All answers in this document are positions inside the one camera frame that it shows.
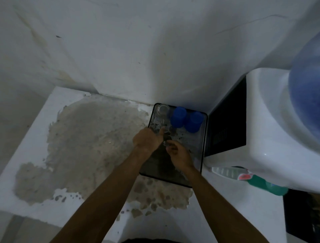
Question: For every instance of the white water dispenser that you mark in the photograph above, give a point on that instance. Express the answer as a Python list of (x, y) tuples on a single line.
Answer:
[(262, 130)]

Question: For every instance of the person's right hand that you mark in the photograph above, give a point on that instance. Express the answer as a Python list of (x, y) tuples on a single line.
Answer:
[(180, 157)]

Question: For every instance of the blue water bottle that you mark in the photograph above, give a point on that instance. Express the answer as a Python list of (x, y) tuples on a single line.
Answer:
[(307, 87)]

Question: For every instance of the clear glass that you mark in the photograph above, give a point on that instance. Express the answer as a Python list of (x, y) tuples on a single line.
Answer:
[(163, 111), (168, 136)]

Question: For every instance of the blue dispenser tap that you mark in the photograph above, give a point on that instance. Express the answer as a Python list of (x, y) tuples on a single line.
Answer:
[(276, 186)]

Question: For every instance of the red dispenser tap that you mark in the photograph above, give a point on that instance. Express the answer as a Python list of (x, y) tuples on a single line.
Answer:
[(244, 177)]

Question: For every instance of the green plastic cup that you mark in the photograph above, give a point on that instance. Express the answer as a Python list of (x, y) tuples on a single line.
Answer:
[(265, 185)]

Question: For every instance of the person's left forearm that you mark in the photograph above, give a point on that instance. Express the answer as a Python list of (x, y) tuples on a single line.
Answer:
[(100, 200)]

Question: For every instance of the dark torn cardboard box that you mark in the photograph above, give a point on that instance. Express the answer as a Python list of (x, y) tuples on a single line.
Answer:
[(300, 217)]

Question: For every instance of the person's left hand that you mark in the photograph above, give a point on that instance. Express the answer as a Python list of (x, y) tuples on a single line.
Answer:
[(147, 141)]

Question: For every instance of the person's right forearm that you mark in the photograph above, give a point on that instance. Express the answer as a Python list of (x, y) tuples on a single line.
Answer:
[(225, 207)]

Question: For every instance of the person's black clothing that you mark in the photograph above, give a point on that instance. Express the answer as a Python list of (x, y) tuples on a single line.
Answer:
[(152, 240)]

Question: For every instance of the blue plastic cup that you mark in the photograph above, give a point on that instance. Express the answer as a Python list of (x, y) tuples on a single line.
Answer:
[(178, 117), (193, 122)]

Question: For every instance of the dark transparent tray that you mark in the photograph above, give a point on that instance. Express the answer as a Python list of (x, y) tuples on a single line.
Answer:
[(192, 147)]

